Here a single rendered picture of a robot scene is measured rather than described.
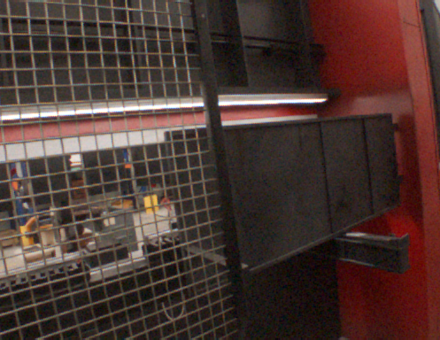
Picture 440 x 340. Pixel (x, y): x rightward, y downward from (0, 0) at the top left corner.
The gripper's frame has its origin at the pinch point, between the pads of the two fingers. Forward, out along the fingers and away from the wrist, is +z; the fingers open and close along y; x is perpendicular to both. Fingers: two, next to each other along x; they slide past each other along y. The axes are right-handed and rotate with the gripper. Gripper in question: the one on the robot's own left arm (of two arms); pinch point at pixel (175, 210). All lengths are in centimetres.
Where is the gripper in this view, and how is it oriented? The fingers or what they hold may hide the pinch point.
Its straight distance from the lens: 159.8
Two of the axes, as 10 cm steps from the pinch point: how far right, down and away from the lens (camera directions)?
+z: 4.1, 8.3, -3.7
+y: 8.2, -1.5, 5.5
